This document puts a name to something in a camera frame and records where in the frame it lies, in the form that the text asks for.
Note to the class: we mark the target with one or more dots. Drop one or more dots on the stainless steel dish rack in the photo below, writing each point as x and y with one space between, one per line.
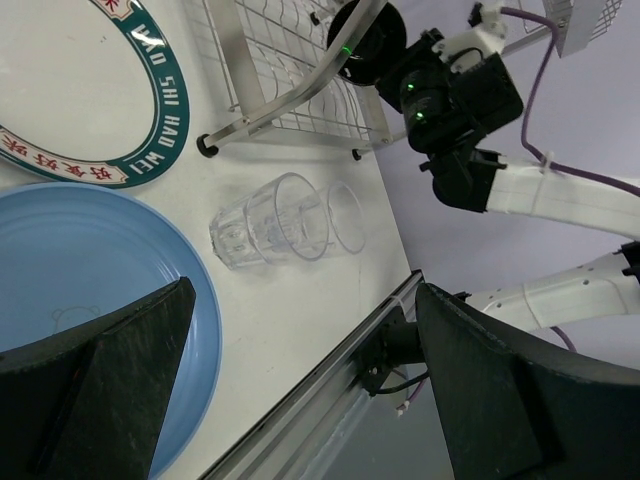
281 59

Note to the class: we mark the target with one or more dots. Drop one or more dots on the black bowl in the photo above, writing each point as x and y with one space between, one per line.
380 49

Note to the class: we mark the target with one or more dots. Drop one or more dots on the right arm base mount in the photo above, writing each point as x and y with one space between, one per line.
395 342

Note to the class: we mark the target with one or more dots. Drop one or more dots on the blue plate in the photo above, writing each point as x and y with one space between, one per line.
73 252

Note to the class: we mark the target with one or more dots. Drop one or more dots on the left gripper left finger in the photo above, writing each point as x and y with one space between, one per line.
90 402

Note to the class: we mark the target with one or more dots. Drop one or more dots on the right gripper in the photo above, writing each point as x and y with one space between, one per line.
413 65

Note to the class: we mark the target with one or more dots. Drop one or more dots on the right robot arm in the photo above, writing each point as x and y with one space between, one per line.
452 93

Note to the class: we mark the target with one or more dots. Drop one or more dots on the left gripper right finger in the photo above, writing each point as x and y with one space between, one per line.
513 406

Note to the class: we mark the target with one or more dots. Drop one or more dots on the clear glass cup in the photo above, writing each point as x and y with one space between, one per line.
281 222

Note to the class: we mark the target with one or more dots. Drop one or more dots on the green rimmed white plate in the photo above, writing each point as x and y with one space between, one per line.
92 91

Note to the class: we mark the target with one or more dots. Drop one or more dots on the aluminium table frame rail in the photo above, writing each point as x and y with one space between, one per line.
301 435

